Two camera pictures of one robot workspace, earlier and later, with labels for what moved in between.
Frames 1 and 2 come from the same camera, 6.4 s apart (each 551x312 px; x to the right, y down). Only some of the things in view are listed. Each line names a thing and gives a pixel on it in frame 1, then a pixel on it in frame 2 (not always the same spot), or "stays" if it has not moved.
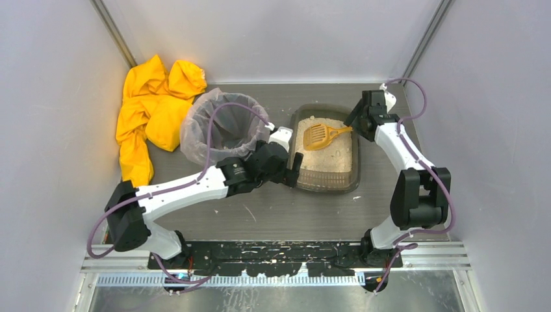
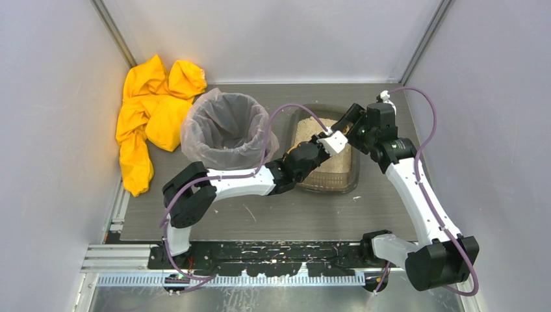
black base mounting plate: (269, 258) stays
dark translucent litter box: (331, 150) stays
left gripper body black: (283, 168) to (321, 152)
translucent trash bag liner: (235, 130) stays
